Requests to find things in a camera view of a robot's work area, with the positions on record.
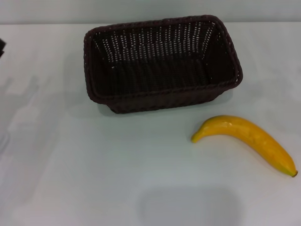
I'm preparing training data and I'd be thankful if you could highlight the yellow banana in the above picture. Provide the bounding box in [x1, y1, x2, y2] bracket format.
[190, 115, 299, 178]

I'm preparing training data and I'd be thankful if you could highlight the black woven plastic basket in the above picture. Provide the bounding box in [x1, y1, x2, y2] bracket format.
[83, 15, 244, 114]

